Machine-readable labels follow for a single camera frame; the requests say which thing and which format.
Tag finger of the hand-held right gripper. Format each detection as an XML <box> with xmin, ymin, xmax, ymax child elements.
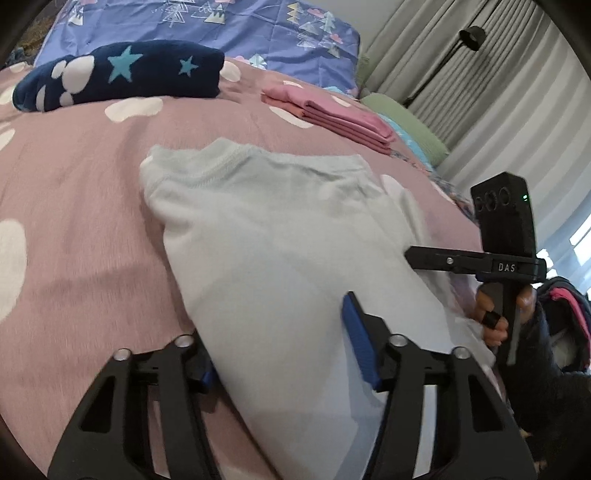
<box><xmin>404</xmin><ymin>246</ymin><xmax>490</xmax><ymax>278</ymax></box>

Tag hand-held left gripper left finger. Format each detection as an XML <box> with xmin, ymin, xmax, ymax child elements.
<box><xmin>47</xmin><ymin>335</ymin><xmax>220</xmax><ymax>480</ymax></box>

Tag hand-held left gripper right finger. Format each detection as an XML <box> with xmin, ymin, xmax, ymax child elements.
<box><xmin>342</xmin><ymin>291</ymin><xmax>539</xmax><ymax>480</ymax></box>

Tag pale green small shirt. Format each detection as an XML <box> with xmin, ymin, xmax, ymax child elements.
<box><xmin>140</xmin><ymin>137</ymin><xmax>499</xmax><ymax>480</ymax></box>

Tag person's right forearm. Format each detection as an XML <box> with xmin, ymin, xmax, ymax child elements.
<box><xmin>499</xmin><ymin>291</ymin><xmax>591</xmax><ymax>480</ymax></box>

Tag folded pink clothes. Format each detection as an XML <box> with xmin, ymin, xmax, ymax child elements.
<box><xmin>261</xmin><ymin>83</ymin><xmax>398</xmax><ymax>155</ymax></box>

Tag person's right hand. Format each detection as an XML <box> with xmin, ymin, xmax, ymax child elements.
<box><xmin>475</xmin><ymin>285</ymin><xmax>537</xmax><ymax>349</ymax></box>

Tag patterned floral cloth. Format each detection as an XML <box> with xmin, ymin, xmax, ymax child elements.
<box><xmin>429</xmin><ymin>171</ymin><xmax>481</xmax><ymax>227</ymax></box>

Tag black and pink bag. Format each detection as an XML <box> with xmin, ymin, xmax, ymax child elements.
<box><xmin>538</xmin><ymin>276</ymin><xmax>591</xmax><ymax>374</ymax></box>

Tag grey curtain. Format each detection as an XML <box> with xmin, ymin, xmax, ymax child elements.
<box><xmin>360</xmin><ymin>0</ymin><xmax>591</xmax><ymax>259</ymax></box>

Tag green pillow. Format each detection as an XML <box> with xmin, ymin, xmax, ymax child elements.
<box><xmin>360</xmin><ymin>92</ymin><xmax>451</xmax><ymax>167</ymax></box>

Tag black floor lamp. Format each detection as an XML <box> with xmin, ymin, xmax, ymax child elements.
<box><xmin>404</xmin><ymin>25</ymin><xmax>485</xmax><ymax>107</ymax></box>

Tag pink polka dot blanket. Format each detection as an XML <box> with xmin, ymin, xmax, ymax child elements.
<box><xmin>0</xmin><ymin>55</ymin><xmax>509</xmax><ymax>480</ymax></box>

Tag folded navy star garment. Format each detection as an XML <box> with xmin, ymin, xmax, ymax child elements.
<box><xmin>12</xmin><ymin>40</ymin><xmax>225</xmax><ymax>113</ymax></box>

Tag blue patterned pillow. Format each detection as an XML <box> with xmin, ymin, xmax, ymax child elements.
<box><xmin>34</xmin><ymin>0</ymin><xmax>361</xmax><ymax>97</ymax></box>

